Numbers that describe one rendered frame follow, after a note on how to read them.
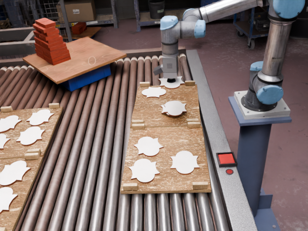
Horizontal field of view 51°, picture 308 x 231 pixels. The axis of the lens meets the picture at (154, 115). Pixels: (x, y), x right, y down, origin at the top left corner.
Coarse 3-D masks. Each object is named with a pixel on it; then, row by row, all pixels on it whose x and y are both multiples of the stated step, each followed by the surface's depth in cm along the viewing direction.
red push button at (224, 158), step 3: (219, 156) 138; (222, 156) 137; (225, 156) 137; (228, 156) 137; (231, 156) 137; (222, 159) 136; (225, 159) 136; (228, 159) 135; (231, 159) 135; (222, 162) 134; (225, 162) 134; (228, 162) 134; (231, 162) 134; (234, 162) 134
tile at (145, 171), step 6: (138, 162) 136; (144, 162) 135; (150, 162) 135; (156, 162) 136; (132, 168) 133; (138, 168) 133; (144, 168) 132; (150, 168) 132; (132, 174) 130; (138, 174) 130; (144, 174) 130; (150, 174) 129; (156, 174) 130; (138, 180) 127; (144, 180) 127; (150, 180) 127
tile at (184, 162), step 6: (174, 156) 137; (180, 156) 137; (186, 156) 137; (192, 156) 136; (174, 162) 134; (180, 162) 134; (186, 162) 134; (192, 162) 133; (174, 168) 132; (180, 168) 131; (186, 168) 131; (192, 168) 130; (198, 168) 131; (186, 174) 129
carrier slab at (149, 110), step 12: (144, 96) 182; (168, 96) 180; (180, 96) 179; (192, 96) 178; (144, 108) 172; (156, 108) 171; (192, 108) 168; (144, 120) 163; (156, 120) 162; (168, 120) 161; (180, 120) 160
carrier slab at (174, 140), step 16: (160, 128) 156; (176, 128) 155; (192, 128) 154; (128, 144) 147; (160, 144) 146; (176, 144) 145; (192, 144) 144; (128, 160) 138; (160, 160) 137; (128, 176) 130; (160, 176) 129; (176, 176) 128; (192, 176) 128; (208, 176) 127; (128, 192) 124; (144, 192) 124; (160, 192) 124; (176, 192) 123; (192, 192) 123
